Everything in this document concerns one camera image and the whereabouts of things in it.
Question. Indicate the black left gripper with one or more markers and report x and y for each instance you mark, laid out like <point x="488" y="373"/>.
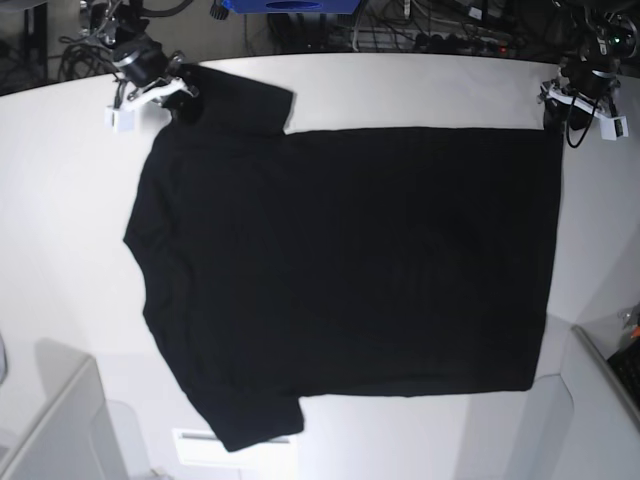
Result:
<point x="591" y="77"/>

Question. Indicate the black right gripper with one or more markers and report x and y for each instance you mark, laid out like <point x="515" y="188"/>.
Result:
<point x="142" y="61"/>

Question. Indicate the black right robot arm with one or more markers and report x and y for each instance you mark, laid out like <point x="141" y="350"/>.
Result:
<point x="107" y="24"/>

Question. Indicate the grey partition panel left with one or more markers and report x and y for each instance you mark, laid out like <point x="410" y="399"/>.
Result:
<point x="71" y="437"/>

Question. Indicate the grey partition panel right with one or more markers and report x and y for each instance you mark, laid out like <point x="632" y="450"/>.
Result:
<point x="579" y="423"/>

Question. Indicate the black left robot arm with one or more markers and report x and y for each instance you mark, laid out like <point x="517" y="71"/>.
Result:
<point x="599" y="35"/>

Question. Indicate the black T-shirt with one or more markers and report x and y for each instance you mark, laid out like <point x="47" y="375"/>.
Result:
<point x="379" y="262"/>

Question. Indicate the grey partition panel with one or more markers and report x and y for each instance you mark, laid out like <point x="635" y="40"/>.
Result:
<point x="579" y="423"/>
<point x="71" y="437"/>

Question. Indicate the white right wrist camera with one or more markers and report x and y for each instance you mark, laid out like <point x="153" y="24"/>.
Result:
<point x="119" y="120"/>

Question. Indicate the blue box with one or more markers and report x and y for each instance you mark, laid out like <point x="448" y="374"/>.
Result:
<point x="291" y="6"/>

